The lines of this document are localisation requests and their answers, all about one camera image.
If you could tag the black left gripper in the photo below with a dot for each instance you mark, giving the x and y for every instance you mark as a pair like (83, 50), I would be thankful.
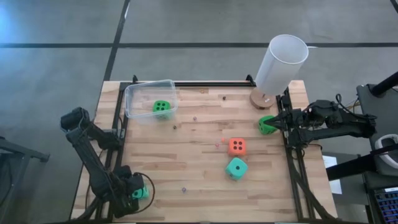
(124, 193)

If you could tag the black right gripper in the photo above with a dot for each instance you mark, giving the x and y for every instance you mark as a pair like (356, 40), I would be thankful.
(298, 119)

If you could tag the large green foam die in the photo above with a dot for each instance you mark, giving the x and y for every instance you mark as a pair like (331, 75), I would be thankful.
(161, 107)
(264, 129)

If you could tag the large teal foam die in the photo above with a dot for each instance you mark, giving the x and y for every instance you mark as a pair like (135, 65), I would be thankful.
(140, 193)
(236, 168)

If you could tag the large orange foam die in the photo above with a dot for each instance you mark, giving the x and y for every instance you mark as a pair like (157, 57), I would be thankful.
(237, 147)

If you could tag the clear plastic box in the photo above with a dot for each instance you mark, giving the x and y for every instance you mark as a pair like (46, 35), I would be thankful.
(136, 90)

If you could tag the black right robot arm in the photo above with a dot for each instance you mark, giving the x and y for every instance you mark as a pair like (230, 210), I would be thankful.
(342, 124)

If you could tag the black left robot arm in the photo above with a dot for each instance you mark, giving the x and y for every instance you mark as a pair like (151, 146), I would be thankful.
(90, 155)

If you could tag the white cylinder table lamp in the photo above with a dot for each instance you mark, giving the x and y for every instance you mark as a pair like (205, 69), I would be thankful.
(280, 68)

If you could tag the black flat bar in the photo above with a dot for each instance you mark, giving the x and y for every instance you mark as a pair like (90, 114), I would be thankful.
(348, 168)

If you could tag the white paper sheet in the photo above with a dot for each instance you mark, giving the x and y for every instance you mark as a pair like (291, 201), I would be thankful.
(335, 186)

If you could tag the dark side table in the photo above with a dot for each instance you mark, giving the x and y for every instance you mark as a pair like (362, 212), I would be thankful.
(367, 102)

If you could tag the black metal stand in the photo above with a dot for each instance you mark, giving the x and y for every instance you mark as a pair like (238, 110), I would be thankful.
(21, 151)

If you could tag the black pole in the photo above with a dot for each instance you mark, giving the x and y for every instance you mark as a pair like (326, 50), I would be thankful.
(385, 84)

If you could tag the backlit keyboard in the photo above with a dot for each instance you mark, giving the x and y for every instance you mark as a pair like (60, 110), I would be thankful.
(388, 205)

